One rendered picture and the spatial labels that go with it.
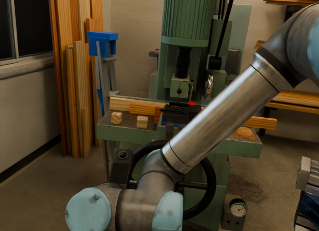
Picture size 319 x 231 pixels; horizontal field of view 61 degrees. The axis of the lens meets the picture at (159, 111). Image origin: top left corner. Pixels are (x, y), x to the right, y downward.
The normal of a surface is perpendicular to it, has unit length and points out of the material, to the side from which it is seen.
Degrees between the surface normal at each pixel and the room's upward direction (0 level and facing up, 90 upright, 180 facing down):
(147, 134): 90
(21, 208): 0
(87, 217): 62
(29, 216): 0
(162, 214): 54
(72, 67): 88
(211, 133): 88
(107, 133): 90
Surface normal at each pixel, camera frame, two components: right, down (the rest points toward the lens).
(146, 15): -0.24, 0.30
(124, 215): -0.09, -0.20
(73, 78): 0.97, 0.12
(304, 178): -0.48, 0.25
